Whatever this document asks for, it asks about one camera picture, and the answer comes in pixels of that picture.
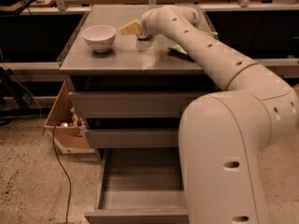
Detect grey drawer cabinet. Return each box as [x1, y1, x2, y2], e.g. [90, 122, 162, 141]
[56, 5, 231, 161]

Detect grey middle drawer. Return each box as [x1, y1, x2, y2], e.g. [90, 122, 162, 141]
[85, 129, 178, 148]

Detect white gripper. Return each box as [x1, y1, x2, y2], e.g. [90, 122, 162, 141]
[121, 8, 162, 35]

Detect white ceramic bowl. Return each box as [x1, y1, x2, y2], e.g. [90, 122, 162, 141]
[81, 25, 116, 52]

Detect green soda can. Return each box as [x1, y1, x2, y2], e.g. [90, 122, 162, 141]
[136, 34, 150, 40]

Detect wooden box on floor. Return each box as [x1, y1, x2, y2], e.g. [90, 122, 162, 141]
[44, 82, 93, 154]

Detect grey open bottom drawer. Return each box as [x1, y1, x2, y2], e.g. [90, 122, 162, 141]
[84, 148, 188, 224]

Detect green chip bag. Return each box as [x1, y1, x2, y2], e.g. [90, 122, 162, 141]
[168, 31, 218, 55]

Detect grey top drawer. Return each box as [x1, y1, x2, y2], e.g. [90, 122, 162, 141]
[69, 91, 204, 119]

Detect grey metal rail frame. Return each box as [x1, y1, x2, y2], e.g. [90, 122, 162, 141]
[0, 3, 299, 82]

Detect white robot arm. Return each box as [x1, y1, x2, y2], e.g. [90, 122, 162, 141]
[121, 6, 299, 224]

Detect black floor cable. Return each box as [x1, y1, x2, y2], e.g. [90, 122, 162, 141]
[51, 123, 73, 224]

